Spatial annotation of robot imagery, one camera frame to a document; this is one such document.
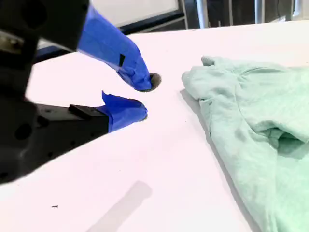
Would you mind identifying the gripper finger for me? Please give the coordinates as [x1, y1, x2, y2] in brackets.
[14, 0, 162, 93]
[26, 90, 149, 168]

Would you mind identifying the silver metal leg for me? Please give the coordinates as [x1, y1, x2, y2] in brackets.
[195, 0, 210, 29]

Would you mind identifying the pale green T-shirt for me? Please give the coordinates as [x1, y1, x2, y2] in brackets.
[181, 55, 309, 232]

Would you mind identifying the white board panel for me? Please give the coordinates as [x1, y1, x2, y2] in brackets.
[90, 0, 181, 27]

